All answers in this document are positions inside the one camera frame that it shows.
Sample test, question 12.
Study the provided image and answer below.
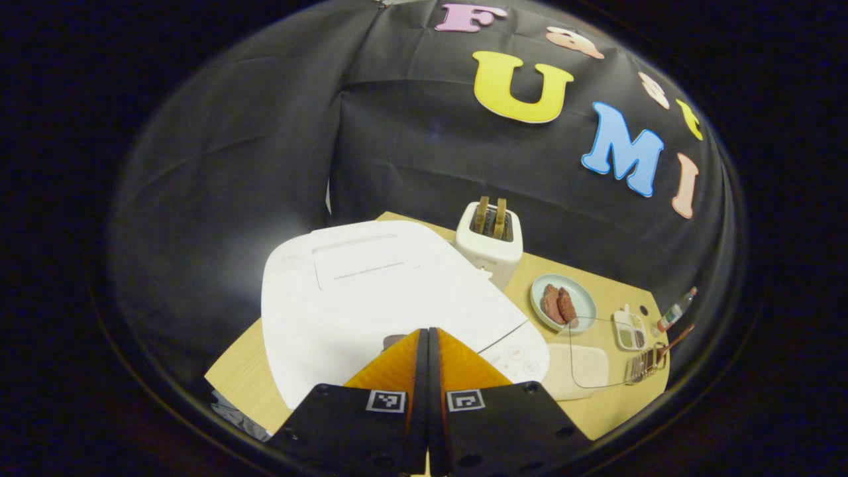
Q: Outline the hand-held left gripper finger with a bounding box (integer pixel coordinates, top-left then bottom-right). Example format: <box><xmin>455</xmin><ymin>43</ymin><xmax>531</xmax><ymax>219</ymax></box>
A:
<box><xmin>268</xmin><ymin>328</ymin><xmax>430</xmax><ymax>477</ymax></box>
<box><xmin>428</xmin><ymin>327</ymin><xmax>590</xmax><ymax>477</ymax></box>

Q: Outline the white rice cooker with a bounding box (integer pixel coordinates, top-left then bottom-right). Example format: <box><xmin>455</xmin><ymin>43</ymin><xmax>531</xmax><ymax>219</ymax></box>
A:
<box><xmin>260</xmin><ymin>220</ymin><xmax>551</xmax><ymax>411</ymax></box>

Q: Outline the metal wire chopstick holder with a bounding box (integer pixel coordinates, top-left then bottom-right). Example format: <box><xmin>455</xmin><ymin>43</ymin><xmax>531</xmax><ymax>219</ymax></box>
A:
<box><xmin>625</xmin><ymin>344</ymin><xmax>667</xmax><ymax>386</ymax></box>

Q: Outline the brown wooden spoon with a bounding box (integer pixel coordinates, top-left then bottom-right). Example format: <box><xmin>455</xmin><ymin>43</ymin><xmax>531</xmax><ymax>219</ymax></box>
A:
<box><xmin>656</xmin><ymin>323</ymin><xmax>696</xmax><ymax>362</ymax></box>

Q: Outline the white toaster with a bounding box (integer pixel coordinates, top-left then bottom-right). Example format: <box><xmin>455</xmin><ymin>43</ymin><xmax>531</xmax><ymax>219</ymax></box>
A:
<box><xmin>454</xmin><ymin>197</ymin><xmax>524</xmax><ymax>291</ymax></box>

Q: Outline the grey crumpled sheet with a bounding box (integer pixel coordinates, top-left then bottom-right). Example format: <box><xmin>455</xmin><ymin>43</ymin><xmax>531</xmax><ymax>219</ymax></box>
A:
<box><xmin>211</xmin><ymin>391</ymin><xmax>272</xmax><ymax>442</ymax></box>

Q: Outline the pale green plate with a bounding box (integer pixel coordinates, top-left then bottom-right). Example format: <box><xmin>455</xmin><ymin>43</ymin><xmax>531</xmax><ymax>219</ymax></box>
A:
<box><xmin>530</xmin><ymin>274</ymin><xmax>598</xmax><ymax>333</ymax></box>

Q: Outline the clear glass dish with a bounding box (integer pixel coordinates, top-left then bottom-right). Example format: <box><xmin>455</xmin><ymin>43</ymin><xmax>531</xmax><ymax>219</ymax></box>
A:
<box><xmin>549</xmin><ymin>317</ymin><xmax>667</xmax><ymax>402</ymax></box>

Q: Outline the white divided bean dish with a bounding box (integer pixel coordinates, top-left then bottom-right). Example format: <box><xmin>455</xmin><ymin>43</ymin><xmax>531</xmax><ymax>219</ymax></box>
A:
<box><xmin>613</xmin><ymin>305</ymin><xmax>649</xmax><ymax>352</ymax></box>

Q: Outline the clear plastic water bottle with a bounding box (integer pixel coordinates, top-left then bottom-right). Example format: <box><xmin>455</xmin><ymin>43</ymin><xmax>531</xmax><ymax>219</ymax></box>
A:
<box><xmin>656</xmin><ymin>286</ymin><xmax>698</xmax><ymax>334</ymax></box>

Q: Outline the black backdrop cloth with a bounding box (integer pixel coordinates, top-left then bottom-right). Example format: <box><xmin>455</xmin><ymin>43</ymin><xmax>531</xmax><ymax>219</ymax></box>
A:
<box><xmin>109</xmin><ymin>0</ymin><xmax>736</xmax><ymax>398</ymax></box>

